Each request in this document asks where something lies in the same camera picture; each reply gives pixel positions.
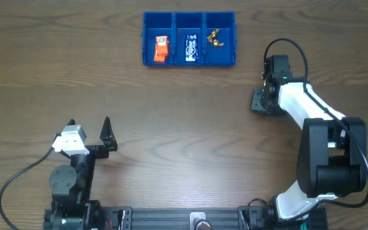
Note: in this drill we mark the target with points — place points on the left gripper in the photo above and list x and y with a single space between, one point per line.
97 151

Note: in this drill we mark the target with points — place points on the orange candy box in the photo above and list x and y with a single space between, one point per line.
159 58
162 44

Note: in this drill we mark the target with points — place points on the blue candy pack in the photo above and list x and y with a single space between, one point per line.
191 48

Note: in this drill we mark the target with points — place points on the gold candy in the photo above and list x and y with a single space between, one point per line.
217 43
213 34

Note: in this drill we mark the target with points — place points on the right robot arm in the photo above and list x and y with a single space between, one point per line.
315 153

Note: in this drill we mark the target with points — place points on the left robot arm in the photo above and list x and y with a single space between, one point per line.
72 182

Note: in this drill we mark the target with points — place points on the blue tray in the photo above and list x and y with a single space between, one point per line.
188 22

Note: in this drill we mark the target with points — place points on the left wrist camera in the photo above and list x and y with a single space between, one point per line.
70 140

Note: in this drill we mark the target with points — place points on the mounting rail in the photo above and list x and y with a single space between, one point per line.
161 220

